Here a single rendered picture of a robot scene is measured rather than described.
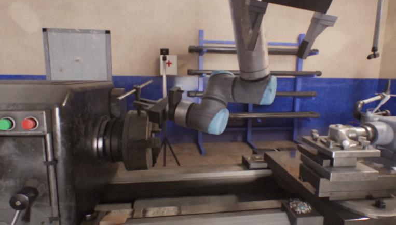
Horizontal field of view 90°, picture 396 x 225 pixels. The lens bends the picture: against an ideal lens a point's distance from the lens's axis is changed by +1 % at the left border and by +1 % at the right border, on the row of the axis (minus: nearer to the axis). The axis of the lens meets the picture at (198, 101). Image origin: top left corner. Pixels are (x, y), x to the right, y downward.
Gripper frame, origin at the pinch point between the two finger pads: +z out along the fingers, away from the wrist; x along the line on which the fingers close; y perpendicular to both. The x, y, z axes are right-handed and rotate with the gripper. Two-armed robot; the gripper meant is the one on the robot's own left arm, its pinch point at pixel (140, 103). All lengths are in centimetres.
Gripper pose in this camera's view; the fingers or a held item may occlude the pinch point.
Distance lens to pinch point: 79.9
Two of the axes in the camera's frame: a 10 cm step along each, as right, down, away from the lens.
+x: 4.1, -4.0, 8.2
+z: -9.1, -1.8, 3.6
